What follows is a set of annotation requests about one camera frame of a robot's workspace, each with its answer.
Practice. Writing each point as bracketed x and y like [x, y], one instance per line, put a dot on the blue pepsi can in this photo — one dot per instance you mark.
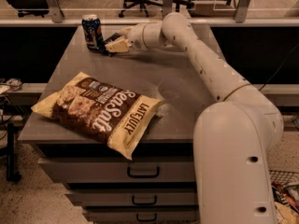
[92, 30]

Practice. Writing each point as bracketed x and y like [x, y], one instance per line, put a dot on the grey drawer cabinet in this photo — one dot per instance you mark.
[157, 183]

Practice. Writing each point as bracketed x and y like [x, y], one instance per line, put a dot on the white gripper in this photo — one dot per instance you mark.
[135, 36]

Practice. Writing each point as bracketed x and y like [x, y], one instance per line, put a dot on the snack packs in basket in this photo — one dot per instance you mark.
[286, 202]

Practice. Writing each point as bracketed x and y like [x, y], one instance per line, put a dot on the dark blue rxbar blueberry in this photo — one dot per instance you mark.
[109, 39]

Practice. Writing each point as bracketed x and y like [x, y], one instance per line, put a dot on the middle drawer black handle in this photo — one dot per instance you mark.
[151, 200]

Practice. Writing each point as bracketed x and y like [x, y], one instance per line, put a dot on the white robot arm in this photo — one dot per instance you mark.
[230, 137]

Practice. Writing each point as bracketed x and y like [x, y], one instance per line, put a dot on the top drawer black handle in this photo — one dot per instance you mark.
[143, 173]

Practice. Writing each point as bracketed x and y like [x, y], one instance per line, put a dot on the wire basket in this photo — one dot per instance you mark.
[283, 178]

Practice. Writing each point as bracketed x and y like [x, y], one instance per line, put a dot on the black office chair centre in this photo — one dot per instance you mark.
[167, 6]

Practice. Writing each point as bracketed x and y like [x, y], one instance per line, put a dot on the drawer black handle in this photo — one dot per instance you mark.
[143, 173]
[151, 200]
[146, 217]

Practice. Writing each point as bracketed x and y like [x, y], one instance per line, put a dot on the black stand left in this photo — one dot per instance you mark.
[12, 175]

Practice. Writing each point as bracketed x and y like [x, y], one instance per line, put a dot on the bottom drawer black handle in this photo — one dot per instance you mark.
[146, 217]

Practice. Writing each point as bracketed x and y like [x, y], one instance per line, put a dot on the late july chips bag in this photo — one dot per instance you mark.
[105, 113]

